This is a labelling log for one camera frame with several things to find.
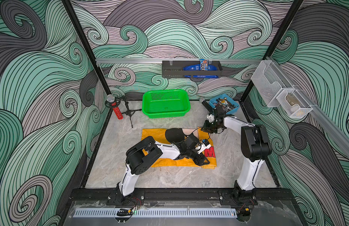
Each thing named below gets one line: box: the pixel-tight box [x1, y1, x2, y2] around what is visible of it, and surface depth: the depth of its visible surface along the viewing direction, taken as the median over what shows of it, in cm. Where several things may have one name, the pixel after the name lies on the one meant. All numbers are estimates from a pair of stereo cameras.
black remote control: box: [201, 100, 215, 113], surface depth 117 cm
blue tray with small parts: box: [208, 93, 240, 115], surface depth 120 cm
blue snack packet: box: [183, 59, 218, 72], surface depth 94 cm
